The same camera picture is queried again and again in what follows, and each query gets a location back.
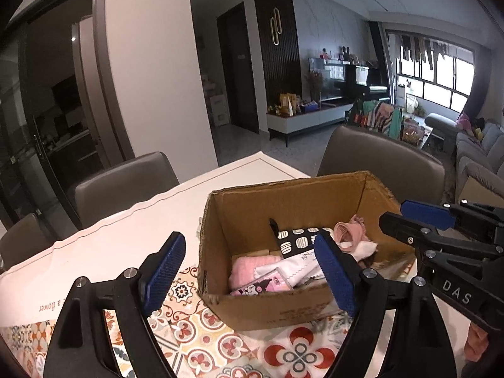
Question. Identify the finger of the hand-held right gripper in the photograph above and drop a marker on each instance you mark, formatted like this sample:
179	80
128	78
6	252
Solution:
425	214
409	230

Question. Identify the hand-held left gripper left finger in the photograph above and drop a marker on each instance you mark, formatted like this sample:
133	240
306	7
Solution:
165	273

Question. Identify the white television console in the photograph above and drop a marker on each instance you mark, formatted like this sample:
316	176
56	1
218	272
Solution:
307	120

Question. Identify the dark wooden door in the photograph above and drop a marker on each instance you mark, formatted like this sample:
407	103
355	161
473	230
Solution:
236	67

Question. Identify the pink cartoon print pouch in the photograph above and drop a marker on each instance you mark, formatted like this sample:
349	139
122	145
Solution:
271	283

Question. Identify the hanging laundry row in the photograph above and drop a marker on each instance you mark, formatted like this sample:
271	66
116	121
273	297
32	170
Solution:
429	49

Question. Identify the white sock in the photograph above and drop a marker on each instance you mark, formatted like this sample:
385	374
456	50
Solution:
364	250

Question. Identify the group of snack bags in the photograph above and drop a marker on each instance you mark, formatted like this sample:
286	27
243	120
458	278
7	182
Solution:
289	105

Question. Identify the dark glass sliding door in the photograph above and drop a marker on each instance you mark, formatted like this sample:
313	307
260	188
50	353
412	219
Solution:
47	134

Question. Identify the dried flowers in vase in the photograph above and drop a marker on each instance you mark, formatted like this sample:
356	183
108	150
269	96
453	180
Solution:
314	84

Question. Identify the black upright piano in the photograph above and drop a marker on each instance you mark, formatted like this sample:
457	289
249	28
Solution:
366	82

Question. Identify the large grey dining chair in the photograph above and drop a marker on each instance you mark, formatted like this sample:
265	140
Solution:
374	149

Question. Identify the low coffee table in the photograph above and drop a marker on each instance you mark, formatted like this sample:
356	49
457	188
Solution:
419	136

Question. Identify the white printed cloth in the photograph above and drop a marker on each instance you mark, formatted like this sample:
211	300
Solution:
303	260

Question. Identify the grey sofa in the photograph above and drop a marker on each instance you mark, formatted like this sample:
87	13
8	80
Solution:
476	153

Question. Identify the pink sock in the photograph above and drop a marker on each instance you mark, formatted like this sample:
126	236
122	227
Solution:
348	231

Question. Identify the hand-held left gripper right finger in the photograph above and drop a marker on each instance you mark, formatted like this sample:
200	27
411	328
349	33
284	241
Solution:
334	279

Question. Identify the flat screen television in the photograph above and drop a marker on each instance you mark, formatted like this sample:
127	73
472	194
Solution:
327	78

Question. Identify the colourful clothes on rack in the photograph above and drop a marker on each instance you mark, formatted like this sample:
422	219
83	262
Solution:
378	118

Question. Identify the gold wall decoration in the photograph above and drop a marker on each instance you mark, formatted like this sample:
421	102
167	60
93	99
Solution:
275	27

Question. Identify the brown cardboard box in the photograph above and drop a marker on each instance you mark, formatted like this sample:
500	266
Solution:
275	311

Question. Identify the person's right hand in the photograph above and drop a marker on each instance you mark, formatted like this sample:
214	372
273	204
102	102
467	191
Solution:
477	344

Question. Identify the floral tile pattern tablecloth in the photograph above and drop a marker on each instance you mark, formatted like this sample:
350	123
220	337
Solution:
236	350

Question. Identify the black white patterned cloth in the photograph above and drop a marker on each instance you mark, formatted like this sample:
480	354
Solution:
293	240

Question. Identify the white hallway shelf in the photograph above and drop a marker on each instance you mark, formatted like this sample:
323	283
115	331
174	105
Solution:
216	104

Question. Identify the pink fluffy towel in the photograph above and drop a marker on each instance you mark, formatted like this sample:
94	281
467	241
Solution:
252	267

